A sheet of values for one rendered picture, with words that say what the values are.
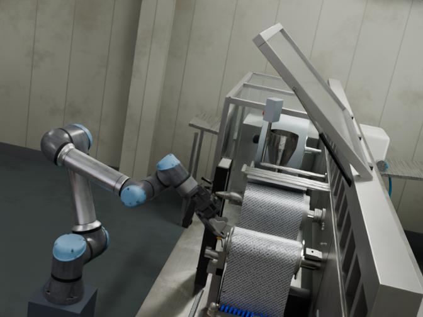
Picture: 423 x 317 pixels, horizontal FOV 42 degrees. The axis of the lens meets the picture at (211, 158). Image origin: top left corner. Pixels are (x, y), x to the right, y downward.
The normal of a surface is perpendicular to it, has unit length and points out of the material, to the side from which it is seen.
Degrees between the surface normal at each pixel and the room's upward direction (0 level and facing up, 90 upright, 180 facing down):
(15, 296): 0
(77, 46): 90
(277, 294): 90
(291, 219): 92
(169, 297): 0
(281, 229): 92
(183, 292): 0
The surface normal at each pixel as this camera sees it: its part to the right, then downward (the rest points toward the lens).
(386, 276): 0.18, -0.94
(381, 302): -0.17, 0.26
